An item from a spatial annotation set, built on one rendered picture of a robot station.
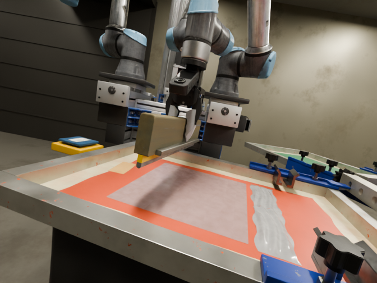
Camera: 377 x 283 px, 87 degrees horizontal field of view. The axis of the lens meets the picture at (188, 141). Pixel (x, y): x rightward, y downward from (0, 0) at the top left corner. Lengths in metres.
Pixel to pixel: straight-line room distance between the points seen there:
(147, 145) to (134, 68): 0.75
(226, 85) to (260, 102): 3.03
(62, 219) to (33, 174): 0.17
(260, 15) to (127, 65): 0.62
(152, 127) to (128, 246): 0.18
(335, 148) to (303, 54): 1.84
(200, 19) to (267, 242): 0.51
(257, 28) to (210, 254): 0.84
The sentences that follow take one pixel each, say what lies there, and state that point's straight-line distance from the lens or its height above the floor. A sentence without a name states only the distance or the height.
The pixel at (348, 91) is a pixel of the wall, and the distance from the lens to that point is 4.71.
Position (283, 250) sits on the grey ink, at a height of 0.96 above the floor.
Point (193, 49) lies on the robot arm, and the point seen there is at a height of 1.31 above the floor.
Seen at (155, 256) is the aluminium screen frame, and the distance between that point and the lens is 0.31.
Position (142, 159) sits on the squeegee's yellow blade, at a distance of 0.37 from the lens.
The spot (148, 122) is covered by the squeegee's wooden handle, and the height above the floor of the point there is 1.13.
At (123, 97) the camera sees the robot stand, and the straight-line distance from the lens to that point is 0.93.
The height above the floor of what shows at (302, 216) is 0.95.
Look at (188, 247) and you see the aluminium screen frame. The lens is 0.31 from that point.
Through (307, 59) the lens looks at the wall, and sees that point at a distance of 4.40.
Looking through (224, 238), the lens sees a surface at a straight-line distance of 0.41.
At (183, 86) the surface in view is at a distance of 0.46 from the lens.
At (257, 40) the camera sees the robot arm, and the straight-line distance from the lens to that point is 0.97.
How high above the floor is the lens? 1.17
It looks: 10 degrees down
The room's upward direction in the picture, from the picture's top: 11 degrees clockwise
